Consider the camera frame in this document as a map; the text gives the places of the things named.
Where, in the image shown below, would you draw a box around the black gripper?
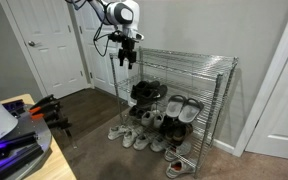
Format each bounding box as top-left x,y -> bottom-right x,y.
108,31 -> 136,69

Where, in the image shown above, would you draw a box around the black sneaker one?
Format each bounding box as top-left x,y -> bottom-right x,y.
131,81 -> 160,99

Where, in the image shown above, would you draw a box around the black sneaker with white logo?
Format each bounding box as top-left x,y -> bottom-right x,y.
137,85 -> 168,107

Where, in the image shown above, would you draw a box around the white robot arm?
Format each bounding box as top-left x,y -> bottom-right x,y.
65,0 -> 144,69

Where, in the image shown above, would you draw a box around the small dark shoes on shelf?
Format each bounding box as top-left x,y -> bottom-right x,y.
129,105 -> 147,119

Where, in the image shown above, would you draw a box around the white sneaker on shelf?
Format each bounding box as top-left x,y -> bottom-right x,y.
141,110 -> 160,126
153,114 -> 164,128

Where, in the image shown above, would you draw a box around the white sneaker on floor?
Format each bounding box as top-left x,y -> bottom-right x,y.
150,136 -> 167,152
108,125 -> 129,140
122,130 -> 138,148
133,134 -> 152,150

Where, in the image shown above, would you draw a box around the dark brown shoes on shelf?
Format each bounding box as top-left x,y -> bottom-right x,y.
159,116 -> 193,146

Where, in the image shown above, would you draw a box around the grey sneaker on bottom shelf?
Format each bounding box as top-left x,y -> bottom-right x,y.
164,141 -> 191,162

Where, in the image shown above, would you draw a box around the white door with deadbolt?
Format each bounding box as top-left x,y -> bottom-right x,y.
73,0 -> 119,95

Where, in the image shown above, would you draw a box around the grey slide sandal left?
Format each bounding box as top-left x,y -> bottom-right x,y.
166,95 -> 186,118

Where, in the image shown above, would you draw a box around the grey slide sandal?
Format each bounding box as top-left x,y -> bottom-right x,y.
178,98 -> 204,123
166,95 -> 186,118

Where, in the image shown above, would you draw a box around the grey slide sandal right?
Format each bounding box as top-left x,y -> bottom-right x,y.
178,98 -> 204,123

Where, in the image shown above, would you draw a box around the white door with knob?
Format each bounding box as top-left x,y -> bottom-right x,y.
6,0 -> 87,98

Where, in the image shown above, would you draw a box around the black orange clamps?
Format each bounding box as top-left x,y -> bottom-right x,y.
29,94 -> 77,149

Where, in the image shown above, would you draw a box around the grey sneaker with orange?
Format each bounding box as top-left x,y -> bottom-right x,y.
166,159 -> 195,179

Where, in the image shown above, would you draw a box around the wooden table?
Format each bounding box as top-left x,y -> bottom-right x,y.
0,93 -> 78,180

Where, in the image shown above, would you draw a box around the white door at right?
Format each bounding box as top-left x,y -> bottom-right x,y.
246,60 -> 288,159

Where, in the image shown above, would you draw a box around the black cable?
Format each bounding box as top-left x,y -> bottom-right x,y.
93,13 -> 111,58

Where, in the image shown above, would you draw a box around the chrome wire shoe rack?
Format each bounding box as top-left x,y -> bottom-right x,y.
114,48 -> 238,176

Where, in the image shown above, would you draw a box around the round grey robot base plate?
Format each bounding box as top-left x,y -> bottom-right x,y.
0,108 -> 51,180

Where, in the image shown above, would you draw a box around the black aluminium rail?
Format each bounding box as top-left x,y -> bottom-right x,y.
0,132 -> 44,179

